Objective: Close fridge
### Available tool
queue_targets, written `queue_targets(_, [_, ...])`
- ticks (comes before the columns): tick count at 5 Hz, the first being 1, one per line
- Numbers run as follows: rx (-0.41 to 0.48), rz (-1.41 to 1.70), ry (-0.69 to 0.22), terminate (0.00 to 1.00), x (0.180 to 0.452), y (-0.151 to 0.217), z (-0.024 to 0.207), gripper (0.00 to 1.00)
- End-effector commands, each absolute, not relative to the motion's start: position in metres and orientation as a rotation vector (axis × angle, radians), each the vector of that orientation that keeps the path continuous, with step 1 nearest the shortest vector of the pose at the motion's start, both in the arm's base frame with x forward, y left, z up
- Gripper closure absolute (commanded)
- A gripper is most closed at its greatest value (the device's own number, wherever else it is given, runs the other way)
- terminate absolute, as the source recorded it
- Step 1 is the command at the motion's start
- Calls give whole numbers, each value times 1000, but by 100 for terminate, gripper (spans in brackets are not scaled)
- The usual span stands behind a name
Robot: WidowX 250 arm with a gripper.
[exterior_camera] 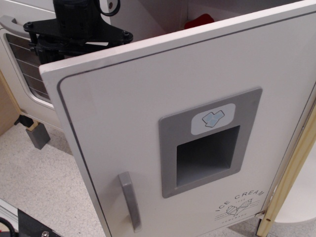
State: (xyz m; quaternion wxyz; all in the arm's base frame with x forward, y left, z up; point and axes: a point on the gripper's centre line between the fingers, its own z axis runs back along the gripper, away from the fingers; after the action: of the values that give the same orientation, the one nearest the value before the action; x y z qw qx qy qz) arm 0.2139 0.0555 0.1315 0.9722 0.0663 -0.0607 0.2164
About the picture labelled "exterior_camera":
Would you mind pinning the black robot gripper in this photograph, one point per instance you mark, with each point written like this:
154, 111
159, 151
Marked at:
79, 22

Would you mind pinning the grey wooden furniture leg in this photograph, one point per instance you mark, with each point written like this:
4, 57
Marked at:
36, 132

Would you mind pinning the light wooden fridge side frame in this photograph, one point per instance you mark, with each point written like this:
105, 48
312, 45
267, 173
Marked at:
302, 149

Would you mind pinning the white toy oven door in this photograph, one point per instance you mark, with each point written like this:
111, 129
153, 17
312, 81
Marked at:
20, 68

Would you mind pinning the white toy fridge door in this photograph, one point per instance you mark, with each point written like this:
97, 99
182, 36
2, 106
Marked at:
110, 102

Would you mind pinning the grey oven door handle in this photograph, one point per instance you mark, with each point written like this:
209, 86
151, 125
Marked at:
9, 23

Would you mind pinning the grey fridge door handle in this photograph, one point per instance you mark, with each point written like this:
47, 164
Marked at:
131, 200

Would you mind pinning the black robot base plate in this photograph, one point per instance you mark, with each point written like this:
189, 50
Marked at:
21, 224

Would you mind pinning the grey ice dispenser panel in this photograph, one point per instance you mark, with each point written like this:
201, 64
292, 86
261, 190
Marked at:
206, 143

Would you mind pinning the red object inside fridge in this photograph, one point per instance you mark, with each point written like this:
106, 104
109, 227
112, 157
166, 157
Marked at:
201, 20

